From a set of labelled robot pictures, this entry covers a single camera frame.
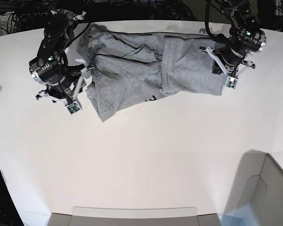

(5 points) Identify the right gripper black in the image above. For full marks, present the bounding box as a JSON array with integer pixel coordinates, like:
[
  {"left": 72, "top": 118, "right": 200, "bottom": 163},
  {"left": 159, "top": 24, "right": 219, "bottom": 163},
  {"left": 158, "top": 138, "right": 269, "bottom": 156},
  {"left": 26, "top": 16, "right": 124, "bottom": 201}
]
[{"left": 46, "top": 67, "right": 87, "bottom": 100}]

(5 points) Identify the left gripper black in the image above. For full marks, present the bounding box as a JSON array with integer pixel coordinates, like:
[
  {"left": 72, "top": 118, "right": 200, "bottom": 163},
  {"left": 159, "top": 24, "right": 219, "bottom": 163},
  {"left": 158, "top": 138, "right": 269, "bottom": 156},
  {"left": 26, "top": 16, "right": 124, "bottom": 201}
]
[{"left": 212, "top": 46, "right": 247, "bottom": 75}]

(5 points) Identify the grey T-shirt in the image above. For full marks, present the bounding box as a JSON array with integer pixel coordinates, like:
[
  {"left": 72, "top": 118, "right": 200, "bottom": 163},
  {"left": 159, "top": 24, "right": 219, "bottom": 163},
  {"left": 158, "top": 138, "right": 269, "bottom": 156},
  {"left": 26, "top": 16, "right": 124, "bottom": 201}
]
[{"left": 77, "top": 24, "right": 226, "bottom": 121}]

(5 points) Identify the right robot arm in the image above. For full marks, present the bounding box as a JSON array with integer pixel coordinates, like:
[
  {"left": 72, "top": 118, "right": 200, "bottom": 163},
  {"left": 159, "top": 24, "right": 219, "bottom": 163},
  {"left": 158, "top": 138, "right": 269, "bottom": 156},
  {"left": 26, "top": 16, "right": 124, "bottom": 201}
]
[{"left": 29, "top": 9, "right": 87, "bottom": 105}]

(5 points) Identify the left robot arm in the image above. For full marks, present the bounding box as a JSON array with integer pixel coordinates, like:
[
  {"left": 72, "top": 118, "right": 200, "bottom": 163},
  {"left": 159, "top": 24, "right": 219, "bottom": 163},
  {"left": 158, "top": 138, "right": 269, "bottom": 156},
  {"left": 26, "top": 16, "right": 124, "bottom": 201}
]
[{"left": 205, "top": 0, "right": 266, "bottom": 78}]

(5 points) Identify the grey tray front centre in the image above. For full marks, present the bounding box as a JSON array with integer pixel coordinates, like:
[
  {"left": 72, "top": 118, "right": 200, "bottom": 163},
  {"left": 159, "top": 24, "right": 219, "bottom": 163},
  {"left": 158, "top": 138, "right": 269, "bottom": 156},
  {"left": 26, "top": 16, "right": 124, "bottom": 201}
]
[{"left": 47, "top": 207, "right": 221, "bottom": 226}]

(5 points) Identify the grey bin right front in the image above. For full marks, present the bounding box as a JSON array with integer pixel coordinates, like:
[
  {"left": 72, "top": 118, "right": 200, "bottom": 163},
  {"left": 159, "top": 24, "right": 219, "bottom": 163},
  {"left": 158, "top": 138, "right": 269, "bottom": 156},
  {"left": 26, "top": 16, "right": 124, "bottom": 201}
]
[{"left": 220, "top": 153, "right": 283, "bottom": 226}]

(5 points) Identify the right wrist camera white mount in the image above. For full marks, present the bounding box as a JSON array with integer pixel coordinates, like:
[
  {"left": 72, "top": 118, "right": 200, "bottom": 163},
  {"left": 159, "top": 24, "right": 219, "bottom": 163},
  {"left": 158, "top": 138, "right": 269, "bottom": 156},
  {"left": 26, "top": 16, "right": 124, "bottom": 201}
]
[{"left": 36, "top": 64, "right": 93, "bottom": 114}]

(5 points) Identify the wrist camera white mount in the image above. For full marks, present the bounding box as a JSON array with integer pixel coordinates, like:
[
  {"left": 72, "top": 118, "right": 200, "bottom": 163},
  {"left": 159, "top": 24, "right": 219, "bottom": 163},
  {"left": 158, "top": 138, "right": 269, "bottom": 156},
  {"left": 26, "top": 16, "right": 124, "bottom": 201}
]
[
  {"left": 36, "top": 64, "right": 93, "bottom": 114},
  {"left": 199, "top": 47, "right": 256, "bottom": 89}
]

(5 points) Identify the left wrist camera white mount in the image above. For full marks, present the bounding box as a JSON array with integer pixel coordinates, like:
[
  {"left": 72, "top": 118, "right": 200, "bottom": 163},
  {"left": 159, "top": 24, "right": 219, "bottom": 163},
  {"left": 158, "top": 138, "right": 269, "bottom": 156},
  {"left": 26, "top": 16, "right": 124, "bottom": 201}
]
[{"left": 199, "top": 47, "right": 256, "bottom": 89}]

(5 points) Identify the black cable bundle left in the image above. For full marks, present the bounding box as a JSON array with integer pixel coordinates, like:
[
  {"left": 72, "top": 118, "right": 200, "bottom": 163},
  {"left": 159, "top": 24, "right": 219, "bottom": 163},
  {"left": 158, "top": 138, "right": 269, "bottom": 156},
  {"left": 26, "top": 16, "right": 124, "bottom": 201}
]
[{"left": 0, "top": 0, "right": 48, "bottom": 36}]

